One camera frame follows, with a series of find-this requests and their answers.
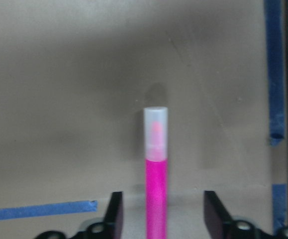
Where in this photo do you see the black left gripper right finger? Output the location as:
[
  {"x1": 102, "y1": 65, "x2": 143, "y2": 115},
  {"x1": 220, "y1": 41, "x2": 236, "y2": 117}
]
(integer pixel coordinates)
[{"x1": 203, "y1": 191, "x2": 288, "y2": 239}]

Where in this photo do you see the pink highlighter pen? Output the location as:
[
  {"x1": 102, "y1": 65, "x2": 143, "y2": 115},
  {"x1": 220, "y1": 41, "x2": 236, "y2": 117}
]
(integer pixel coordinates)
[{"x1": 143, "y1": 107, "x2": 168, "y2": 239}]

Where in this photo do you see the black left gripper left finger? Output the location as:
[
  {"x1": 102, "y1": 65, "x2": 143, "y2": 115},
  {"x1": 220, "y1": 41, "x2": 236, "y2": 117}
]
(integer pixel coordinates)
[{"x1": 35, "y1": 191, "x2": 124, "y2": 239}]

